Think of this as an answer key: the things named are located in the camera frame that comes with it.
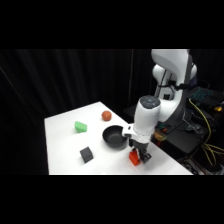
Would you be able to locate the orange ball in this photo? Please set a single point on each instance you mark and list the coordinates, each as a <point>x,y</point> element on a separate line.
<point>106,115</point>

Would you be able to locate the red cube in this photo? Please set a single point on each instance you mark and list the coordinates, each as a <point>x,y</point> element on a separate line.
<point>134,158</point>

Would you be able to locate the dark grey cube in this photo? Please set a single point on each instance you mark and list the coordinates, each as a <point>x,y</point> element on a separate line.
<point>86,155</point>

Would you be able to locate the black keyboard with teal lights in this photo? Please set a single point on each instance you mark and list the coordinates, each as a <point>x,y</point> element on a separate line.
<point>204,94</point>

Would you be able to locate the black curtain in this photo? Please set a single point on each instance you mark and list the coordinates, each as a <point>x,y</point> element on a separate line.
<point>66,83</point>

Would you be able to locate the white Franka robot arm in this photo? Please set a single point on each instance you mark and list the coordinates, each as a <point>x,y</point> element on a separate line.
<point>147,116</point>

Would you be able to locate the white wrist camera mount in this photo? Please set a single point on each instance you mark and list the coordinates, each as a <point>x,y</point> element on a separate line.
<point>129,131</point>

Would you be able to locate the black bowl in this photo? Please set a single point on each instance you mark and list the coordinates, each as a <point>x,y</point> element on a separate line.
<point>114,137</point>

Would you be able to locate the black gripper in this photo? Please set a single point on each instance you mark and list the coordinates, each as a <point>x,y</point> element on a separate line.
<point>141,144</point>

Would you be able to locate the green block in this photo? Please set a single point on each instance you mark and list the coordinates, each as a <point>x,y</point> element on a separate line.
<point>81,126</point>

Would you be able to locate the small orange control box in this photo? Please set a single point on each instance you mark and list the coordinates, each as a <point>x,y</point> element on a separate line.
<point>160,134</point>

